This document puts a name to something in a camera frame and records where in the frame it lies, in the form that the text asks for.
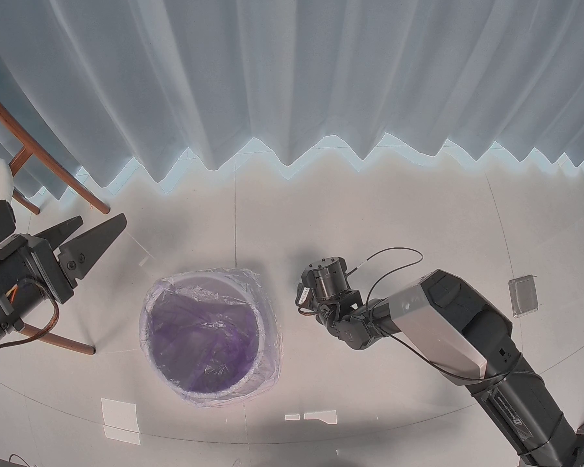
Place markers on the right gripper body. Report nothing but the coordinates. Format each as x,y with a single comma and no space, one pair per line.
307,299

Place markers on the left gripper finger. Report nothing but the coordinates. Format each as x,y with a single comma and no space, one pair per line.
58,234
87,251

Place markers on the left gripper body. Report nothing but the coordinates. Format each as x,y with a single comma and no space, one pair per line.
24,285

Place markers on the purple plastic bag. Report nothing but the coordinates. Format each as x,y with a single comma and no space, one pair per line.
199,338

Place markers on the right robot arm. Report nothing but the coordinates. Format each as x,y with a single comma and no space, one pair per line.
443,319

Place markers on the white trash bin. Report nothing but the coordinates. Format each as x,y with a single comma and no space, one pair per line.
209,280

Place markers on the pale blue curtain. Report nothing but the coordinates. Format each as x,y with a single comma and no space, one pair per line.
321,66

